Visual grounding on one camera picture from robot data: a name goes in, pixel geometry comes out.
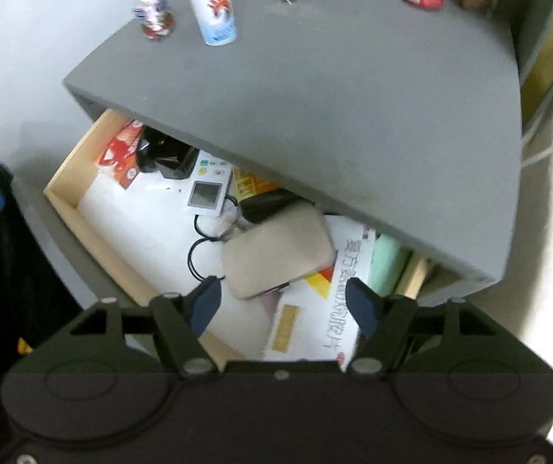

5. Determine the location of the orange box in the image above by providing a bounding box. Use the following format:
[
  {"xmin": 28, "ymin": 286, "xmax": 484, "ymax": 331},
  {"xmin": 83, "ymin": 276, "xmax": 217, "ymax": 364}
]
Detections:
[{"xmin": 232, "ymin": 167, "xmax": 282, "ymax": 201}]

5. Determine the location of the red and white packet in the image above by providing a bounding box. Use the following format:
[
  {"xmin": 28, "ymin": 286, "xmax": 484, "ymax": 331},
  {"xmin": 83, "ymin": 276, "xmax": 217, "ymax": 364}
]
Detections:
[{"xmin": 95, "ymin": 118, "xmax": 144, "ymax": 189}]

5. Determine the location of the mint green packet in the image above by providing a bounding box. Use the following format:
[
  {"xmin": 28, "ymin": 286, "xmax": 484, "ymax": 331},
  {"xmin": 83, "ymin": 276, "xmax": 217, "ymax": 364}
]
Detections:
[{"xmin": 368, "ymin": 234, "xmax": 413, "ymax": 295}]

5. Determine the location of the wooden drawer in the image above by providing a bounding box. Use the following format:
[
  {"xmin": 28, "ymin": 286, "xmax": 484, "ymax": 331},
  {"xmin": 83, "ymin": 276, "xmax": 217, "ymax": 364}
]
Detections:
[{"xmin": 25, "ymin": 109, "xmax": 461, "ymax": 363}]

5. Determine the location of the beige pouch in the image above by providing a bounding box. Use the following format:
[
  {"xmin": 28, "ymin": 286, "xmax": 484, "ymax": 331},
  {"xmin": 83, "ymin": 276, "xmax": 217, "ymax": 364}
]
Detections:
[{"xmin": 221, "ymin": 202, "xmax": 338, "ymax": 300}]

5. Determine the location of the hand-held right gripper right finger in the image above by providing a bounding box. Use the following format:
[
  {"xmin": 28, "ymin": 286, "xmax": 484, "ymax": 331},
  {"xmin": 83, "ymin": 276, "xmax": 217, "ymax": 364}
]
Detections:
[{"xmin": 343, "ymin": 280, "xmax": 500, "ymax": 377}]

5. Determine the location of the black cable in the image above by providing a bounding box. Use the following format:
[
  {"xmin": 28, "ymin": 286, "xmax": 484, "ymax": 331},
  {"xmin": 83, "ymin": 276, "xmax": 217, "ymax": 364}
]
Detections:
[{"xmin": 188, "ymin": 193, "xmax": 239, "ymax": 283}]

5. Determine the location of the beige bed mattress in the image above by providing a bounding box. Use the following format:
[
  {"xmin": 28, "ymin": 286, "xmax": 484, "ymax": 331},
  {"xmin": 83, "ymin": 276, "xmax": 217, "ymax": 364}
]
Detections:
[{"xmin": 499, "ymin": 92, "xmax": 553, "ymax": 448}]

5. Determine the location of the small clear bottle red label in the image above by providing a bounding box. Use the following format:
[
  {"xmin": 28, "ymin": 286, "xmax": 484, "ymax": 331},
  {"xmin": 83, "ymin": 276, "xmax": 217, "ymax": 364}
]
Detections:
[{"xmin": 126, "ymin": 0, "xmax": 177, "ymax": 41}]

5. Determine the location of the white blood pressure monitor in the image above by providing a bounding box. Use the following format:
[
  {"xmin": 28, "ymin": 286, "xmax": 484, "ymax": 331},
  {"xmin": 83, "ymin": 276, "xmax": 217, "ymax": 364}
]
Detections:
[{"xmin": 187, "ymin": 151, "xmax": 234, "ymax": 216}]

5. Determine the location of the white spray can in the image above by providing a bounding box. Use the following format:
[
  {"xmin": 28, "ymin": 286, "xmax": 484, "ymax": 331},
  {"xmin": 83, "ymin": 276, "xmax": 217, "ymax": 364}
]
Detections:
[{"xmin": 180, "ymin": 0, "xmax": 237, "ymax": 46}]

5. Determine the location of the black pouch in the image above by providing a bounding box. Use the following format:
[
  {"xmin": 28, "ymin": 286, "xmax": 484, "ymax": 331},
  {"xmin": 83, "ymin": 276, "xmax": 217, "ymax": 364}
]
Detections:
[{"xmin": 240, "ymin": 188, "xmax": 306, "ymax": 225}]

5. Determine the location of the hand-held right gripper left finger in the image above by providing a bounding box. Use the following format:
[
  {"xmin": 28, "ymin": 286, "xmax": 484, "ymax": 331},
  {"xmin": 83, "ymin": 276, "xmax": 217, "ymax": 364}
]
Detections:
[{"xmin": 66, "ymin": 275, "xmax": 223, "ymax": 379}]

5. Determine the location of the grey upholstered nightstand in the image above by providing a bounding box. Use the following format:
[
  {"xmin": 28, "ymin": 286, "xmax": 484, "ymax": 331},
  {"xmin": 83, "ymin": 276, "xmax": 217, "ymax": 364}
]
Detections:
[{"xmin": 63, "ymin": 0, "xmax": 523, "ymax": 297}]

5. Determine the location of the white medicine box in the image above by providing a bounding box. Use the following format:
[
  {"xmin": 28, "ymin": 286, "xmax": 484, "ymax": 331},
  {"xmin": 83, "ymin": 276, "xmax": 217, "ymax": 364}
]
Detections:
[{"xmin": 262, "ymin": 215, "xmax": 379, "ymax": 373}]

